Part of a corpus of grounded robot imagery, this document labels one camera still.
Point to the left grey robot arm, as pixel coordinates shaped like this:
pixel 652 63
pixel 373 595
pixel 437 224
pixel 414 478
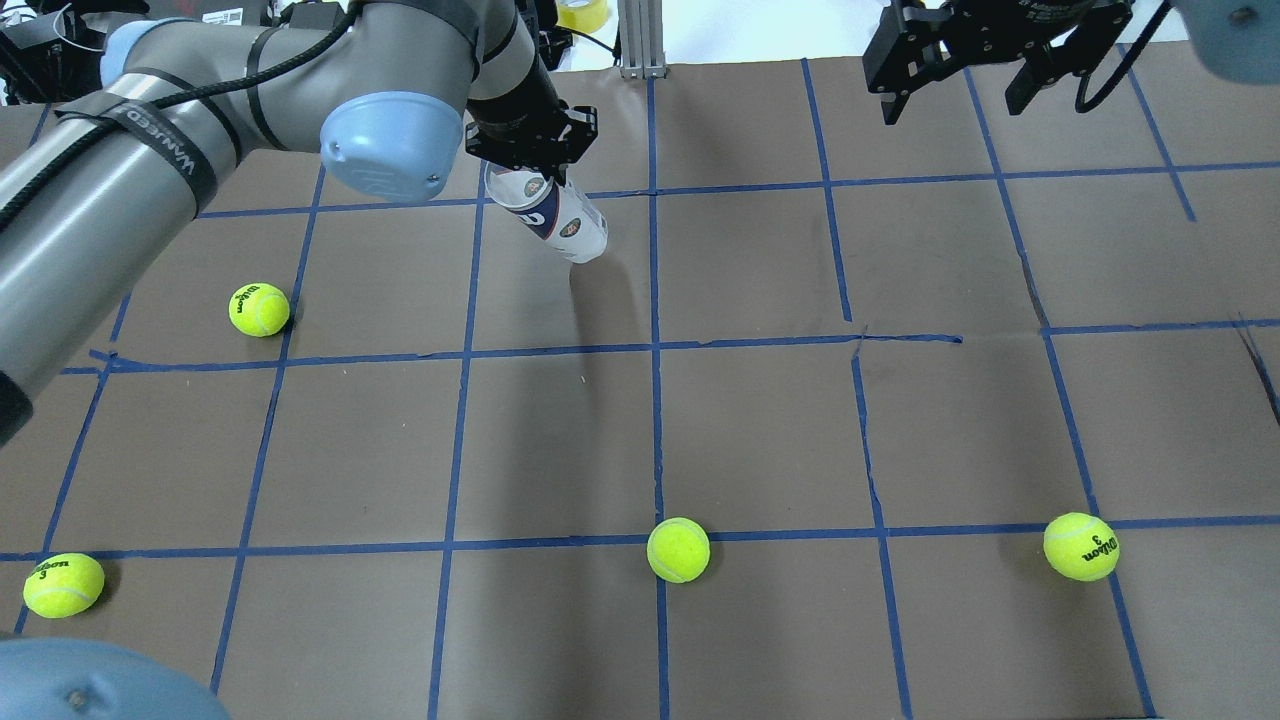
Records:
pixel 386 98

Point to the lower left tennis ball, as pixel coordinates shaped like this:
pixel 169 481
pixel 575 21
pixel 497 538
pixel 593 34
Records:
pixel 64 585

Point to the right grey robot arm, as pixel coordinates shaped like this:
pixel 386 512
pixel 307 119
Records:
pixel 1235 40

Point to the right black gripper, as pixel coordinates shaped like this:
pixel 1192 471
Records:
pixel 1003 26

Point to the lower right tennis ball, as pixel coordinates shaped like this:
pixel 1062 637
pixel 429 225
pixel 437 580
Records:
pixel 1081 547

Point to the centre tennis ball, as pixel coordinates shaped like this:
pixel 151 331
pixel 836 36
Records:
pixel 678 550

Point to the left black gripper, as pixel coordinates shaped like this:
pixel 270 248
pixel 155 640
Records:
pixel 524 106

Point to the aluminium frame post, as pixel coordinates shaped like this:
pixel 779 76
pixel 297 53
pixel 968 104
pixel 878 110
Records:
pixel 640 32

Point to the clear tennis ball can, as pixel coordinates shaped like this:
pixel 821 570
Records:
pixel 560 215

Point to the yellow tape roll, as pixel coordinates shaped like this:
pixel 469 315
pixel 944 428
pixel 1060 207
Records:
pixel 584 16

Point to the tennis ball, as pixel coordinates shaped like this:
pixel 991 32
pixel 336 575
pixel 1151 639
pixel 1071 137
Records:
pixel 64 585
pixel 1081 547
pixel 678 550
pixel 259 310

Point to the upper left tennis ball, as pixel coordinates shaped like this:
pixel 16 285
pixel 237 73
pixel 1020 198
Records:
pixel 259 310

